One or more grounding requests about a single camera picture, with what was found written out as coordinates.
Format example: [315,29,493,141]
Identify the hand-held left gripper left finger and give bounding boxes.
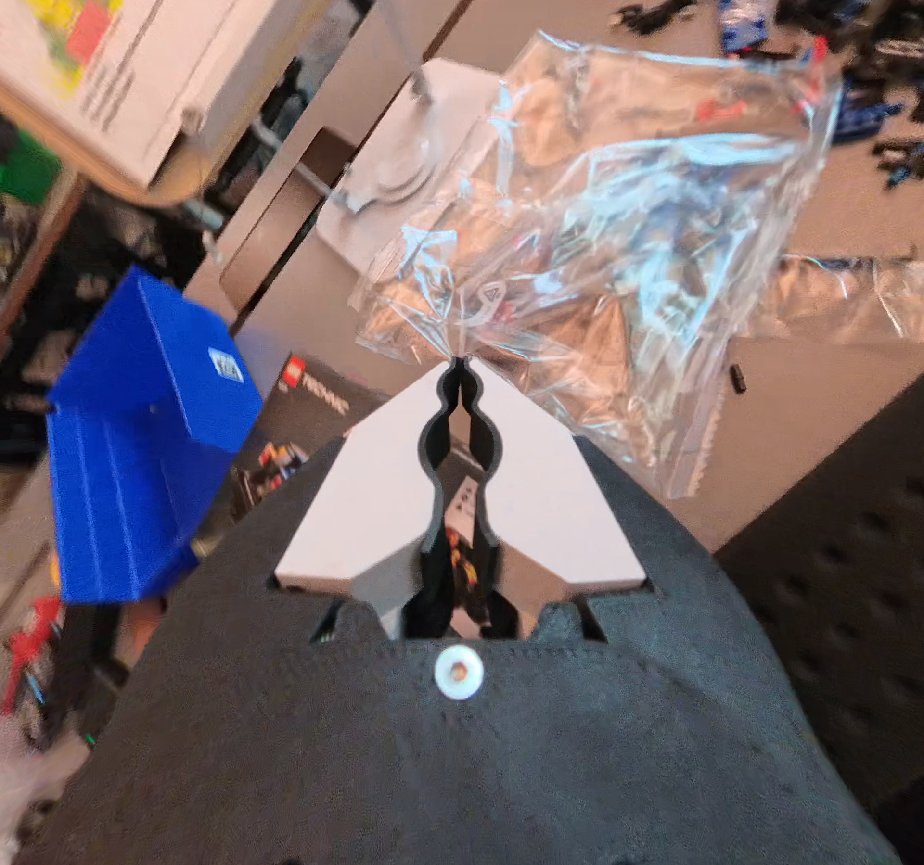
[275,360,463,638]

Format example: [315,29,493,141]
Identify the instruction sheet wooden board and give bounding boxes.
[0,0,371,211]

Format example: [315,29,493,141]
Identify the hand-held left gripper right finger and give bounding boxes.
[465,360,646,638]

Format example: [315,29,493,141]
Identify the blue printed toy panel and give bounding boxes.
[719,0,769,55]

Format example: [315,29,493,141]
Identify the blue storage bin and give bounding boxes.
[47,267,265,606]

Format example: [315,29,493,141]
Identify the pile of toy building pieces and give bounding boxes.
[614,0,924,185]

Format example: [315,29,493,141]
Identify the clear plastic bag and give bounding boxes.
[354,31,841,499]
[751,249,924,349]

